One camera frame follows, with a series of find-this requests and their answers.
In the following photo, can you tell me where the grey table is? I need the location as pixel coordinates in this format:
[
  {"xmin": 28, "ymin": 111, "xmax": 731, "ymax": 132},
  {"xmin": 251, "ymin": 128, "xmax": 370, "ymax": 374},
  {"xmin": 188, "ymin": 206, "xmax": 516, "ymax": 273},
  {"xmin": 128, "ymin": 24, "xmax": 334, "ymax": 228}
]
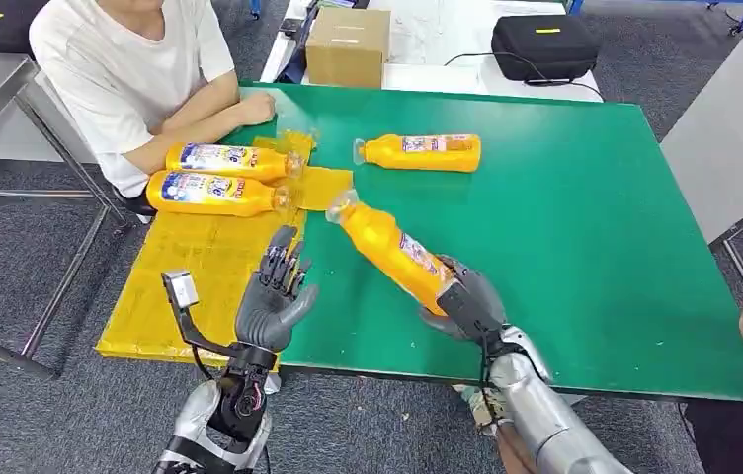
[{"xmin": 661, "ymin": 7, "xmax": 743, "ymax": 295}]

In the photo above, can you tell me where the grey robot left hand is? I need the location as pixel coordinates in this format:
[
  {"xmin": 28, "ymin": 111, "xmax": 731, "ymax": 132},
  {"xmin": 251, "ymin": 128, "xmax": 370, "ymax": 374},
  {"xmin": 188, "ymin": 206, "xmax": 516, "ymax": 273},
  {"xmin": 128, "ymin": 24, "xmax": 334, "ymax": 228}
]
[{"xmin": 235, "ymin": 225, "xmax": 320, "ymax": 355}]

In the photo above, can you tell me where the brown cardboard box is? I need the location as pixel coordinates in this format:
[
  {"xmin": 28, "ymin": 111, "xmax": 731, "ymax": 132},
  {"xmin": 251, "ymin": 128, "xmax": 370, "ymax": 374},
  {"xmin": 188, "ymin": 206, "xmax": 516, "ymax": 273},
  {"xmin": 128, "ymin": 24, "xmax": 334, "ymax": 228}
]
[{"xmin": 304, "ymin": 5, "xmax": 392, "ymax": 90}]

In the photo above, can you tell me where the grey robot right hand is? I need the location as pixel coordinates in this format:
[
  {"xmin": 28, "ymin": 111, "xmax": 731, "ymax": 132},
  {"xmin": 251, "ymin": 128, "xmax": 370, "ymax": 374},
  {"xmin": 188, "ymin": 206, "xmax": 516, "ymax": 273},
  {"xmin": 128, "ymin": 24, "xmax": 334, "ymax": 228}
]
[{"xmin": 419, "ymin": 255, "xmax": 510, "ymax": 346}]

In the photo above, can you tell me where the green table mat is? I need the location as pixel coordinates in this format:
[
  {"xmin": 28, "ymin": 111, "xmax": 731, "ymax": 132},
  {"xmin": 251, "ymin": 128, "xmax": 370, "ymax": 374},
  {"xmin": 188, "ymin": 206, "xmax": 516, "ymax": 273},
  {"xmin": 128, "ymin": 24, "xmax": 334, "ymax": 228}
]
[{"xmin": 219, "ymin": 81, "xmax": 743, "ymax": 406}]

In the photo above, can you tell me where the black case with cable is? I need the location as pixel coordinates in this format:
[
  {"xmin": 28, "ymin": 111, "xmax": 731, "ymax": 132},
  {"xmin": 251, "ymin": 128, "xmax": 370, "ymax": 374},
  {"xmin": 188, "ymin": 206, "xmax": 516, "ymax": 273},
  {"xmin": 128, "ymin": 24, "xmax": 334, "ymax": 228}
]
[{"xmin": 491, "ymin": 13, "xmax": 603, "ymax": 83}]

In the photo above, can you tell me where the seated person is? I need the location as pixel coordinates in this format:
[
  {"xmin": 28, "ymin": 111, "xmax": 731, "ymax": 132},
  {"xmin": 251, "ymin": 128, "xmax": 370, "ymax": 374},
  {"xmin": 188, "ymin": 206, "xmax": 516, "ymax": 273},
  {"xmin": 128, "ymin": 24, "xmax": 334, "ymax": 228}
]
[{"xmin": 28, "ymin": 0, "xmax": 278, "ymax": 218}]

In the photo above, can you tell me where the orange drink bottle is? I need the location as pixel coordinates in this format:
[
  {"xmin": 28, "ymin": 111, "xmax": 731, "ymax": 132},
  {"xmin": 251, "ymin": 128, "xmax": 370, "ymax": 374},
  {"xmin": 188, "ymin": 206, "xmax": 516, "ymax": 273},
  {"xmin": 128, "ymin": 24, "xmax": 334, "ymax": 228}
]
[
  {"xmin": 165, "ymin": 141, "xmax": 306, "ymax": 185},
  {"xmin": 352, "ymin": 133, "xmax": 483, "ymax": 175},
  {"xmin": 145, "ymin": 170, "xmax": 294, "ymax": 219},
  {"xmin": 324, "ymin": 189, "xmax": 458, "ymax": 318}
]

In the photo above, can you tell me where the operator person's leg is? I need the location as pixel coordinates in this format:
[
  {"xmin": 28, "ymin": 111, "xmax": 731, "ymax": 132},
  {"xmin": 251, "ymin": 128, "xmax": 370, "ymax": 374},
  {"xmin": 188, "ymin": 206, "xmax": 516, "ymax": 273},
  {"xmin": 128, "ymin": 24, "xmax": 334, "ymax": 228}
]
[{"xmin": 494, "ymin": 424, "xmax": 537, "ymax": 474}]

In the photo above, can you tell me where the seated person's right hand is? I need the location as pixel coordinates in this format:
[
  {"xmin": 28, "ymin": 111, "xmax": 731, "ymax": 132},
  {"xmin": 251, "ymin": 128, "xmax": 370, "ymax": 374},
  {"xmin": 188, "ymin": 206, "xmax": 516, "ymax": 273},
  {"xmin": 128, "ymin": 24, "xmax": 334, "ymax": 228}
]
[{"xmin": 236, "ymin": 90, "xmax": 278, "ymax": 127}]

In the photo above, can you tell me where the black cable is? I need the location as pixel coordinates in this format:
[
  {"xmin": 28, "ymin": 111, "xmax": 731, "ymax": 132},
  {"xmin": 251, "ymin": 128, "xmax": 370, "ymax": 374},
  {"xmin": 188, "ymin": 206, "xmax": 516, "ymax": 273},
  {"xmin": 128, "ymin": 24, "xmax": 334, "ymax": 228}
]
[{"xmin": 443, "ymin": 50, "xmax": 606, "ymax": 103}]

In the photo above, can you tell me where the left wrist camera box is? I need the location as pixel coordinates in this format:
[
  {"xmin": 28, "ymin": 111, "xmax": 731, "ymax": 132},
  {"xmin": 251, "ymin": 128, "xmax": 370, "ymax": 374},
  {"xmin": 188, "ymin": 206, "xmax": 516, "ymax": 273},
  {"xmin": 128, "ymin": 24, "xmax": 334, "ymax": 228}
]
[{"xmin": 160, "ymin": 269, "xmax": 246, "ymax": 359}]

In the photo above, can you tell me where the white table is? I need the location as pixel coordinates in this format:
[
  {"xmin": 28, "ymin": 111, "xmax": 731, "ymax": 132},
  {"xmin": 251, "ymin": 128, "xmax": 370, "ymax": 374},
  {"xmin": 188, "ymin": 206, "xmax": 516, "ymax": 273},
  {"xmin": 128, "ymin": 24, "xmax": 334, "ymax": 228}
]
[{"xmin": 258, "ymin": 0, "xmax": 606, "ymax": 104}]

